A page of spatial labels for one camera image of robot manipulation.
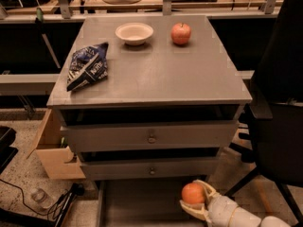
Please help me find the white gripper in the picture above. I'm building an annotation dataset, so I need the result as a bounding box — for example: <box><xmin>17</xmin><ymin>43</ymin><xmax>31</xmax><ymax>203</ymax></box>
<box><xmin>180</xmin><ymin>180</ymin><xmax>261</xmax><ymax>227</ymax></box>

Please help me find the orange fruit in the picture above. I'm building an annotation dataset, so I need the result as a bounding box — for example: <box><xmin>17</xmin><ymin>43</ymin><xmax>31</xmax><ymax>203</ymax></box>
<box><xmin>182</xmin><ymin>183</ymin><xmax>205</xmax><ymax>204</ymax></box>

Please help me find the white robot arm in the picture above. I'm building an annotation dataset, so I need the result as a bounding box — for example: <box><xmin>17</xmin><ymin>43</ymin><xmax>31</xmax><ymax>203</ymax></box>
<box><xmin>180</xmin><ymin>180</ymin><xmax>291</xmax><ymax>227</ymax></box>

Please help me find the grey middle drawer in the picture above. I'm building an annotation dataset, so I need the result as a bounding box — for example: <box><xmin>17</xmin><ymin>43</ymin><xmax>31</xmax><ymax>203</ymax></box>
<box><xmin>80</xmin><ymin>158</ymin><xmax>219</xmax><ymax>180</ymax></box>

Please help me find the grey drawer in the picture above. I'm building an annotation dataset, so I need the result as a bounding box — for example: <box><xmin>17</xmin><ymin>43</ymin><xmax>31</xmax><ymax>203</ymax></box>
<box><xmin>80</xmin><ymin>158</ymin><xmax>219</xmax><ymax>180</ymax></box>
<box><xmin>61</xmin><ymin>121</ymin><xmax>238</xmax><ymax>152</ymax></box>
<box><xmin>97</xmin><ymin>177</ymin><xmax>207</xmax><ymax>227</ymax></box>

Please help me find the grey bottom drawer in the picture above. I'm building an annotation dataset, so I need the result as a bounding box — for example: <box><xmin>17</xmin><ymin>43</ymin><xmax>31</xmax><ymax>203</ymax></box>
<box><xmin>97</xmin><ymin>177</ymin><xmax>207</xmax><ymax>227</ymax></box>

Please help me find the grey top drawer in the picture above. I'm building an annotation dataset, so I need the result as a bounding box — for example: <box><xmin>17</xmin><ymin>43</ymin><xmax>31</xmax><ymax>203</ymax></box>
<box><xmin>61</xmin><ymin>121</ymin><xmax>238</xmax><ymax>152</ymax></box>

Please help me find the grey drawer cabinet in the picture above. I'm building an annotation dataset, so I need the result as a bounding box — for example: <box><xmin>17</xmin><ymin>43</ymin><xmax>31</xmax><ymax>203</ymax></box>
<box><xmin>46</xmin><ymin>14</ymin><xmax>253</xmax><ymax>189</ymax></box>

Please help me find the black office chair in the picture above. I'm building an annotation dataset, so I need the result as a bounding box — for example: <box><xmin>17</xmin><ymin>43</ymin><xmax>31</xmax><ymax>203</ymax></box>
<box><xmin>225</xmin><ymin>0</ymin><xmax>303</xmax><ymax>227</ymax></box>

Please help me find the cardboard box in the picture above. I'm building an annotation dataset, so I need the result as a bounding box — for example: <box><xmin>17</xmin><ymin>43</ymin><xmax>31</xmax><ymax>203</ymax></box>
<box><xmin>27</xmin><ymin>109</ymin><xmax>85</xmax><ymax>180</ymax></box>

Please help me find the clear plastic bottle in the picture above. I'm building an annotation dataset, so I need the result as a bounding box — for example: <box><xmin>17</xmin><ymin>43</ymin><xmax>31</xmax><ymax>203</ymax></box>
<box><xmin>31</xmin><ymin>187</ymin><xmax>53</xmax><ymax>210</ymax></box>

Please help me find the red apple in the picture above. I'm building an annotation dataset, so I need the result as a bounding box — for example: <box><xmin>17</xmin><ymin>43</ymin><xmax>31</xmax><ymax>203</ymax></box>
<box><xmin>170</xmin><ymin>23</ymin><xmax>191</xmax><ymax>45</ymax></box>

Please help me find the blue chip bag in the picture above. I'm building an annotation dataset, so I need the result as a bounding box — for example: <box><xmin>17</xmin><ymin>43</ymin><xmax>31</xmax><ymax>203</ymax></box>
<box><xmin>67</xmin><ymin>42</ymin><xmax>109</xmax><ymax>91</ymax></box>

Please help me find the white paper bowl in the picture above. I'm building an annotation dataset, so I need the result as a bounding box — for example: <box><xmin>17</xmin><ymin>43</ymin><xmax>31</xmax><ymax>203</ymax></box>
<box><xmin>116</xmin><ymin>23</ymin><xmax>153</xmax><ymax>46</ymax></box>

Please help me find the black case on floor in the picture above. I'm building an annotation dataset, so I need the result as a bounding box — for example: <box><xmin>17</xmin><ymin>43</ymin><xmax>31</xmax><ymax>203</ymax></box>
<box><xmin>0</xmin><ymin>126</ymin><xmax>18</xmax><ymax>174</ymax></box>

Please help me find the wooden shelf with metal posts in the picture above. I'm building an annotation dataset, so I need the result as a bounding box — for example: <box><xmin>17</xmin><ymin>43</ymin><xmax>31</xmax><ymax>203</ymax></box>
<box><xmin>0</xmin><ymin>0</ymin><xmax>284</xmax><ymax>21</ymax></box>

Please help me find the black floor cable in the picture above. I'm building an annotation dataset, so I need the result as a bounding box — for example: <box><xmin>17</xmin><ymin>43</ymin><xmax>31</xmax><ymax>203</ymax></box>
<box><xmin>0</xmin><ymin>177</ymin><xmax>85</xmax><ymax>221</ymax></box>

